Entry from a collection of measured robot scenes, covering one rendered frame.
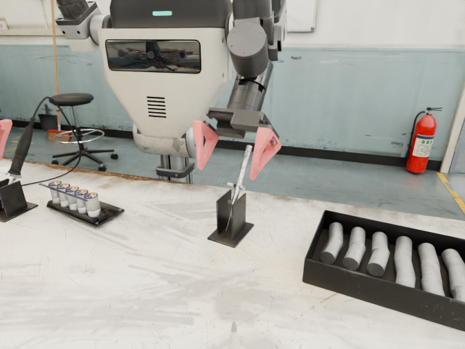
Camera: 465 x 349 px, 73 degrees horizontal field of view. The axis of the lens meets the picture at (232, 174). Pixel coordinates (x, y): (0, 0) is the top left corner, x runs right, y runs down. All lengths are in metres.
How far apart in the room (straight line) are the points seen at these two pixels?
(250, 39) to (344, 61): 2.54
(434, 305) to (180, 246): 0.38
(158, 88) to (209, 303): 0.66
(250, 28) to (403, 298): 0.43
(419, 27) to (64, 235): 2.85
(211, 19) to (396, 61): 2.26
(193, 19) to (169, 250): 0.66
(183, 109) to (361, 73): 2.27
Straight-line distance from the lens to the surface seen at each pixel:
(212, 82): 0.90
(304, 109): 3.08
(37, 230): 0.72
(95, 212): 0.67
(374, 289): 0.50
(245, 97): 0.52
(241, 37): 0.50
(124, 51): 1.01
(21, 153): 0.80
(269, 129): 0.48
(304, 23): 3.00
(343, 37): 3.01
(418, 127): 3.01
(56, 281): 0.58
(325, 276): 0.50
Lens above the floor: 1.09
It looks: 24 degrees down
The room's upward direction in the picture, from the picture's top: straight up
